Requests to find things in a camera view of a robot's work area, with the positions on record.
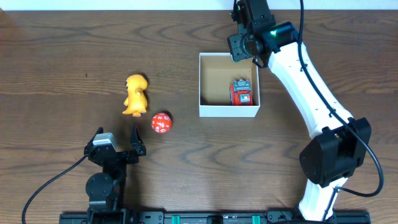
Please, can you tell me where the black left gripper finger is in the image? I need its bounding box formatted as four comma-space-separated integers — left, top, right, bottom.
88, 127, 103, 146
129, 123, 146, 156

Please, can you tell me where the white cardboard box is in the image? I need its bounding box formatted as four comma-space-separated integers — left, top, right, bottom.
199, 53, 261, 118

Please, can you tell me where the orange dinosaur toy figure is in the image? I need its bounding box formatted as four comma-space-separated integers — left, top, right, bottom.
122, 74, 148, 117

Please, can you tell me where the red toy robot car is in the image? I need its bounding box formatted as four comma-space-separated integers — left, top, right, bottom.
229, 79, 253, 106

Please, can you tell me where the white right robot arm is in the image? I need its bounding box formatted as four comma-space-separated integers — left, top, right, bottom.
228, 21, 371, 223

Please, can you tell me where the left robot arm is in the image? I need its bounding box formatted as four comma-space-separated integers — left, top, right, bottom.
84, 124, 146, 223

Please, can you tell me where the red ball with white letters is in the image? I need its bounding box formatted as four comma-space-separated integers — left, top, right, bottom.
151, 113, 172, 134

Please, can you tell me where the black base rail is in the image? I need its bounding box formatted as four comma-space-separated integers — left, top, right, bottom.
58, 207, 371, 224

